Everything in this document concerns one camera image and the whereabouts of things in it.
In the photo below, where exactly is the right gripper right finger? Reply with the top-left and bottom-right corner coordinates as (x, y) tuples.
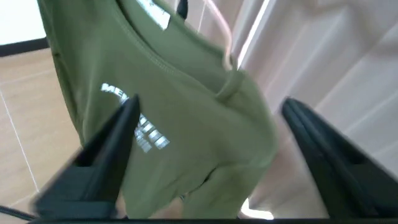
(281, 98), (398, 218)

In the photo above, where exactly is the green printed shirt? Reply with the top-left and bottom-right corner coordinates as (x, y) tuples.
(37, 0), (279, 220)

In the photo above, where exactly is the black cable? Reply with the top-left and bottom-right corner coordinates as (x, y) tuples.
(0, 205), (37, 221)

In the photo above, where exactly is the pink clothes hanger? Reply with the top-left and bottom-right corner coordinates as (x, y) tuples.
(203, 0), (234, 71)

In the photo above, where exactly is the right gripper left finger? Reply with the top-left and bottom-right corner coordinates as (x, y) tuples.
(34, 95), (141, 219)

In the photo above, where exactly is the beige curtain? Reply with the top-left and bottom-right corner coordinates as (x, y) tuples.
(161, 0), (398, 218)

